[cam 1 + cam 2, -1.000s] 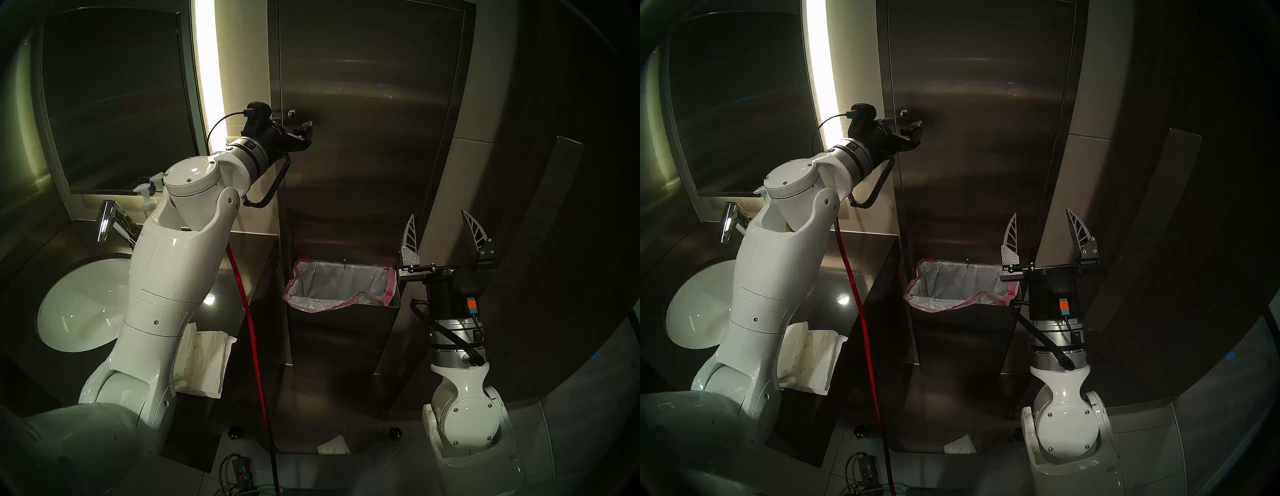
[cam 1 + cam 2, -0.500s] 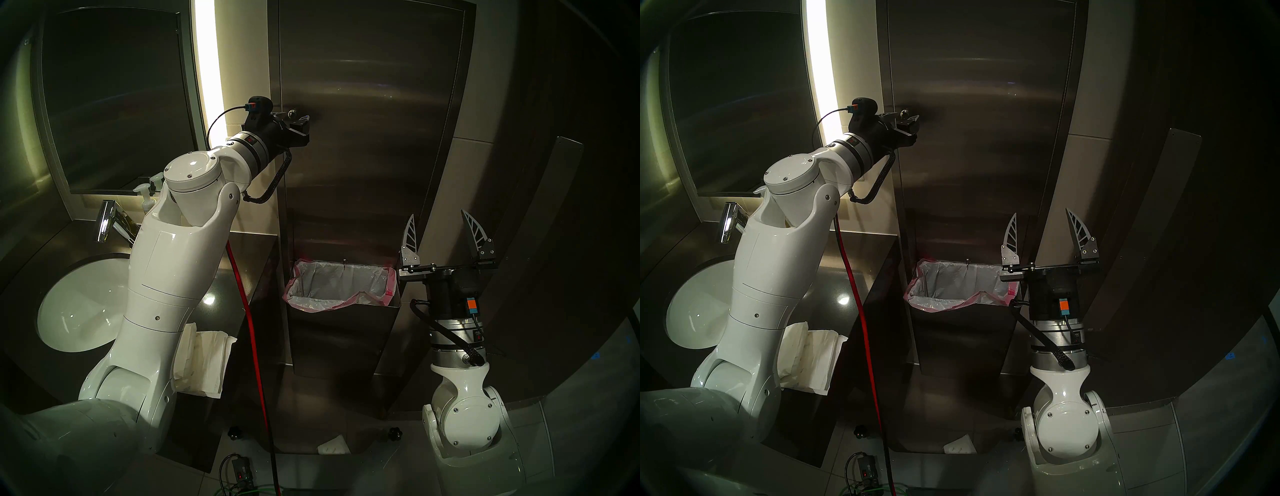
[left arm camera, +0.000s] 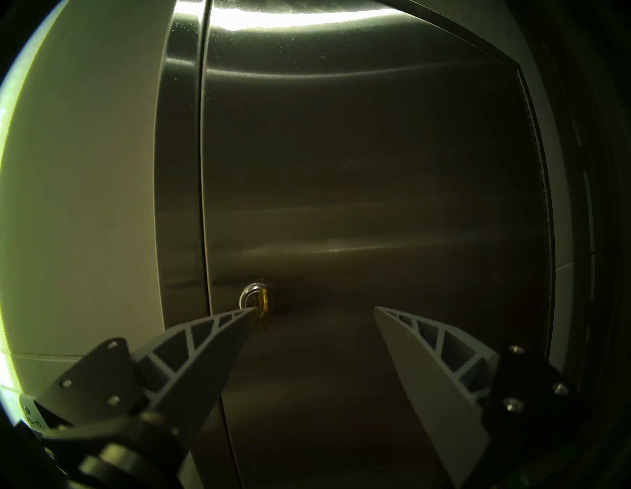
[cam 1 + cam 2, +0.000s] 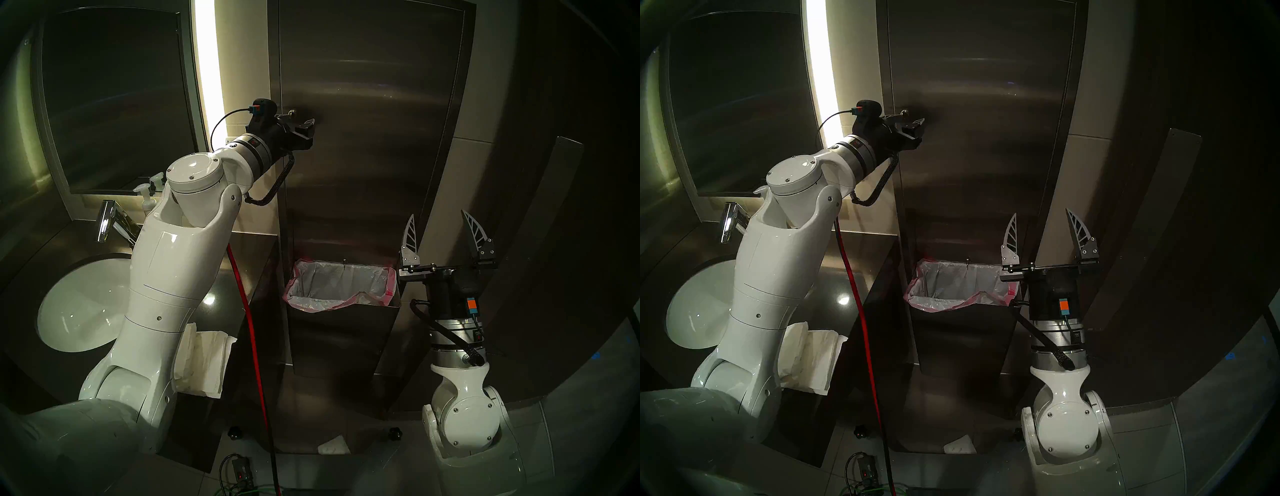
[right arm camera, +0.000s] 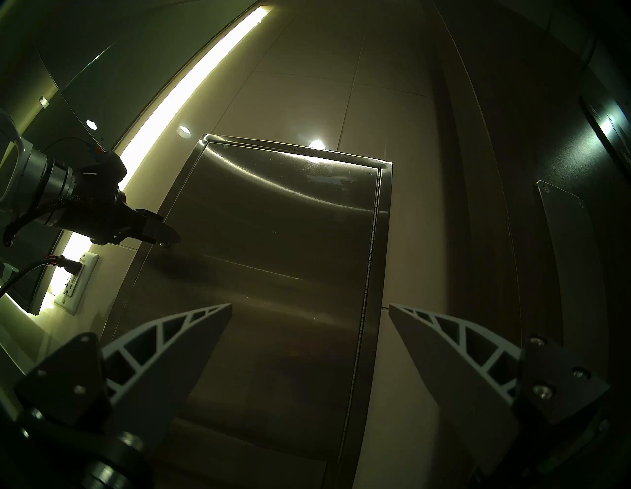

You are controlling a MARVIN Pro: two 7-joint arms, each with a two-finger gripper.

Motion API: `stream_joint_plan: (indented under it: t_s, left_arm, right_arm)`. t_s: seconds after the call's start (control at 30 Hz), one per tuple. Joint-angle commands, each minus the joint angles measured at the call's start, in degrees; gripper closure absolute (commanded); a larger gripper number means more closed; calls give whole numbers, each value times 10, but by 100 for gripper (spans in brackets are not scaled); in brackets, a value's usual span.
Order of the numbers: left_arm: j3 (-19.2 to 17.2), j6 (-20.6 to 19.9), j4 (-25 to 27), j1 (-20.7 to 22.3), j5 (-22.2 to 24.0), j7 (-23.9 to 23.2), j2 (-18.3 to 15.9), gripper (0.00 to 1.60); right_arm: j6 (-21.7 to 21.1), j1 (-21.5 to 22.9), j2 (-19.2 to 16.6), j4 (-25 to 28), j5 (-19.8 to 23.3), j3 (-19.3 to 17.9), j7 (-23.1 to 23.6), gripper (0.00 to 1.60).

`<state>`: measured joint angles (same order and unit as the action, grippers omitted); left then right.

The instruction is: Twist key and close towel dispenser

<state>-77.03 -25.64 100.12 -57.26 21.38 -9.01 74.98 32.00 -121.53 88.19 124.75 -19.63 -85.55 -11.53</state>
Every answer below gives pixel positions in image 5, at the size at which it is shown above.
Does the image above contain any white wall power outlet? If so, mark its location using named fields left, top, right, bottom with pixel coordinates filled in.
left=53, top=251, right=99, bottom=316

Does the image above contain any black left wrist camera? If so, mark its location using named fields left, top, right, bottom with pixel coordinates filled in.
left=79, top=148, right=128, bottom=190

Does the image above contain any steel towel dispenser cabinet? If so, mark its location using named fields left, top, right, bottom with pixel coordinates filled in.
left=101, top=133, right=395, bottom=489

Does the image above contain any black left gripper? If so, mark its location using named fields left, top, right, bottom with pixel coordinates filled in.
left=63, top=164, right=181, bottom=247

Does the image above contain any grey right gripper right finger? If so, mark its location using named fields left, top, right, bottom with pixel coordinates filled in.
left=388, top=303, right=611, bottom=478

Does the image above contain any large wall mirror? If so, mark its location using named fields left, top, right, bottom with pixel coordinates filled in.
left=0, top=30, right=148, bottom=316

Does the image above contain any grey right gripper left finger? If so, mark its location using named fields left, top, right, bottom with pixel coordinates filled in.
left=14, top=303, right=233, bottom=453

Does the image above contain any red and black power cable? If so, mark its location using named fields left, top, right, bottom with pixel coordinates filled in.
left=0, top=254, right=83, bottom=299

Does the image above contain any stainless steel dispenser door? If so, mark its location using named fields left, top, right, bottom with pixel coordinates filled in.
left=116, top=136, right=383, bottom=466

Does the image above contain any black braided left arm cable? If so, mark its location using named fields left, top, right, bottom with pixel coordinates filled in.
left=1, top=195, right=87, bottom=247

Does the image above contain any long steel door plate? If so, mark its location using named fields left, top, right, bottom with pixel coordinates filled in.
left=536, top=180, right=609, bottom=375

